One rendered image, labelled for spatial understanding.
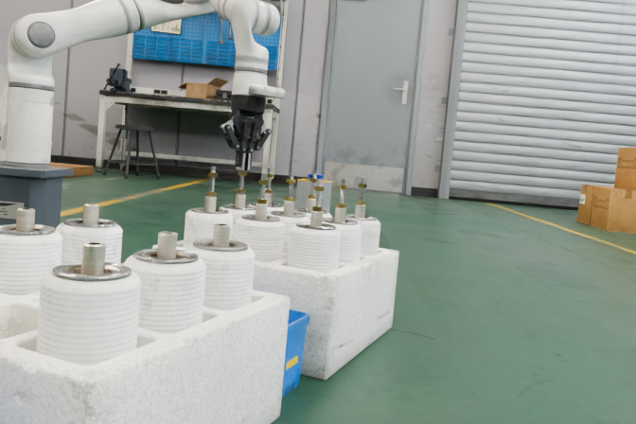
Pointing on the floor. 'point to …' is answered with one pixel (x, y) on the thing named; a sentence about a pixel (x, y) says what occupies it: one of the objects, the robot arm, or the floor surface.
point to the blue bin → (298, 321)
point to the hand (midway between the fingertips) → (243, 161)
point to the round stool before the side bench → (131, 148)
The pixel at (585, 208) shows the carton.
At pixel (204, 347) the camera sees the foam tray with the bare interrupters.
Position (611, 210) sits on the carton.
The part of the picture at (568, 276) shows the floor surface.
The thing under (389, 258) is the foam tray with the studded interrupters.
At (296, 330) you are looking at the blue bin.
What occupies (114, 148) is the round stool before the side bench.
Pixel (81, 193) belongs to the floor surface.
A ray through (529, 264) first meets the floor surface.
